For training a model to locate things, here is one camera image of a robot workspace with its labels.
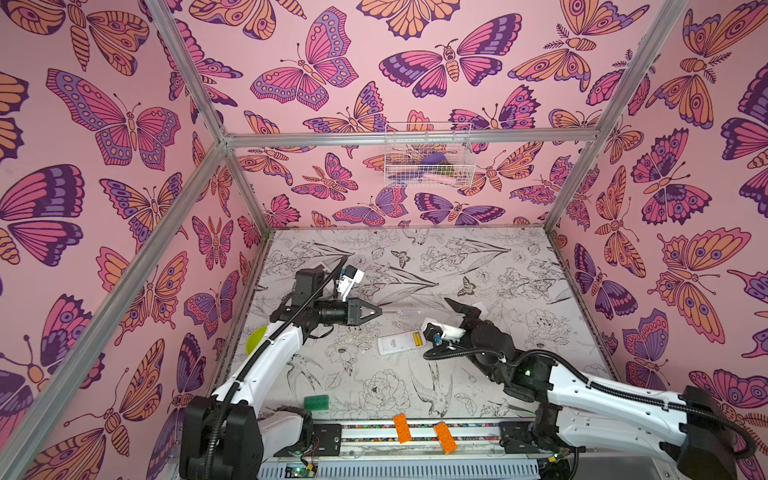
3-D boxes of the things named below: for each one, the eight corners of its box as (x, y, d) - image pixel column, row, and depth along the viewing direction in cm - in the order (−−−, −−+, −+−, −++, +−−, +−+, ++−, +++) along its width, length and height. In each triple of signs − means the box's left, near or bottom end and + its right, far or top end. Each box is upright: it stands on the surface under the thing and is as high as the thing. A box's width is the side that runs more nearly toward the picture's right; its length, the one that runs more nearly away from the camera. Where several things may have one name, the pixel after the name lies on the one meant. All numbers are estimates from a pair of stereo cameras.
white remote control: (378, 356, 90) (378, 353, 88) (376, 340, 93) (375, 337, 91) (426, 346, 92) (427, 343, 90) (422, 331, 95) (422, 328, 93)
